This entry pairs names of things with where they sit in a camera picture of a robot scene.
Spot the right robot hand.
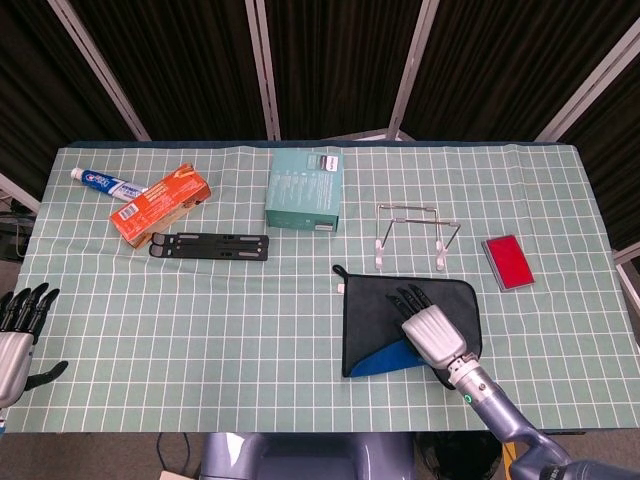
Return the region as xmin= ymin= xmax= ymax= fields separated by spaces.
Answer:
xmin=384 ymin=283 xmax=479 ymax=371

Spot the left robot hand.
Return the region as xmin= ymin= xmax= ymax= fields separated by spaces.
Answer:
xmin=0 ymin=282 xmax=70 ymax=409

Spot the blue black cloth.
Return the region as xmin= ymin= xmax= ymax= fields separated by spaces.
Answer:
xmin=332 ymin=264 xmax=484 ymax=390

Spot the black bag under table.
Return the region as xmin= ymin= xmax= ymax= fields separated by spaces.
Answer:
xmin=414 ymin=432 xmax=503 ymax=480

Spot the blue-grey robot torso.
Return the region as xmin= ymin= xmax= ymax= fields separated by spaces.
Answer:
xmin=199 ymin=432 xmax=416 ymax=480

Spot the green checked tablecloth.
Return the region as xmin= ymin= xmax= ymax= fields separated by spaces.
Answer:
xmin=0 ymin=144 xmax=640 ymax=434

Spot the teal cardboard box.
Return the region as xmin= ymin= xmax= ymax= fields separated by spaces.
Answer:
xmin=264 ymin=147 xmax=345 ymax=234

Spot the white blue toothpaste tube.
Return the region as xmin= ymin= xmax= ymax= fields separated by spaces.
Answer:
xmin=70 ymin=167 xmax=149 ymax=202

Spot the orange carton box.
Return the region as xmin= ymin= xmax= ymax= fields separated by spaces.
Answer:
xmin=109 ymin=163 xmax=213 ymax=250

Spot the black folding laptop stand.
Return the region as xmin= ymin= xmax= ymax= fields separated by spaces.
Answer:
xmin=148 ymin=231 xmax=271 ymax=262

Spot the black folding partition screen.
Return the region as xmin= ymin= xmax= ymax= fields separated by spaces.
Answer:
xmin=0 ymin=0 xmax=640 ymax=261

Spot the wire stand with white feet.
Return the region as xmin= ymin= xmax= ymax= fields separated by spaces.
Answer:
xmin=373 ymin=202 xmax=460 ymax=272

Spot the red pad in grey frame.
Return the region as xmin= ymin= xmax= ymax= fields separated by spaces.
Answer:
xmin=480 ymin=236 xmax=536 ymax=293

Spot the blue floor cable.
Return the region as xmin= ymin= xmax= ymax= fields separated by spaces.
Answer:
xmin=156 ymin=432 xmax=191 ymax=474

